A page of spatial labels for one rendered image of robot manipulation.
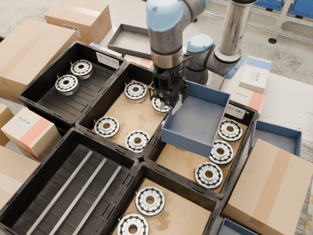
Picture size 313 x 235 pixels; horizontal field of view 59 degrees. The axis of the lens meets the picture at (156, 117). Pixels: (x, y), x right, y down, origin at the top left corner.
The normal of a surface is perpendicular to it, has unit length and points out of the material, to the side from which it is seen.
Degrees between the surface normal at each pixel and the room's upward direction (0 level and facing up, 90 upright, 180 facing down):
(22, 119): 0
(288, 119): 0
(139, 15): 0
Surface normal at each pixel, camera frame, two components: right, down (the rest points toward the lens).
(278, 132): -0.33, 0.77
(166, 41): 0.06, 0.79
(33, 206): -0.01, -0.58
